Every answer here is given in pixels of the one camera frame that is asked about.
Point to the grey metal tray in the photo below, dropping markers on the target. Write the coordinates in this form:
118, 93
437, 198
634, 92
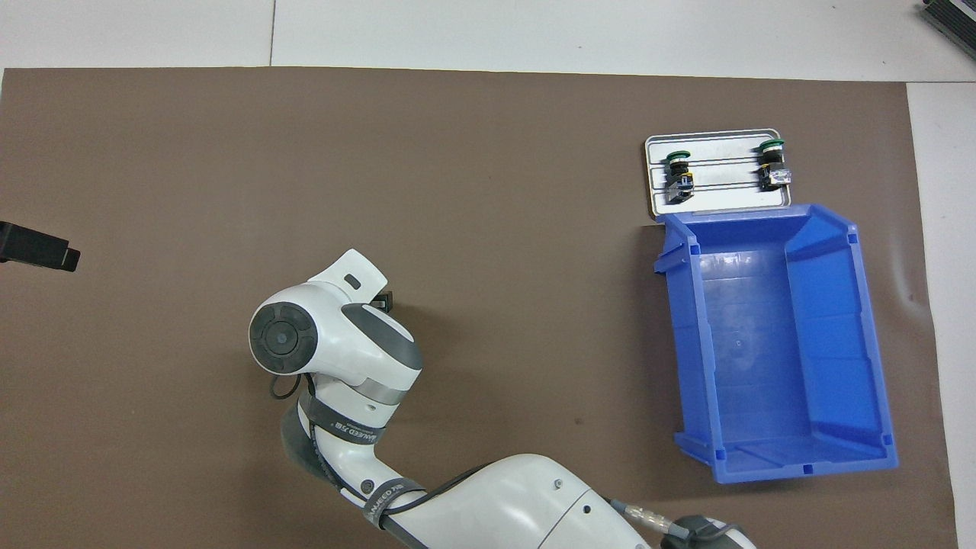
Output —
724, 200

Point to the green push button switch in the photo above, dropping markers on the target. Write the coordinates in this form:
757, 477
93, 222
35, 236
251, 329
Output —
774, 164
679, 175

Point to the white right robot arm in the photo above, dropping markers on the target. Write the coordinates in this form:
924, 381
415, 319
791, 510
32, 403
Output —
343, 343

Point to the black ribbed device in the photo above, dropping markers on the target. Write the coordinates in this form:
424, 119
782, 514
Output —
957, 15

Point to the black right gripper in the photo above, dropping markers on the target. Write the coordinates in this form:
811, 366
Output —
383, 302

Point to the blue plastic storage bin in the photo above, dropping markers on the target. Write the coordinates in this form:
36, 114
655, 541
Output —
762, 381

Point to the brown paper table mat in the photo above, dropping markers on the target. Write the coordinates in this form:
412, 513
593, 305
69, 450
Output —
488, 191

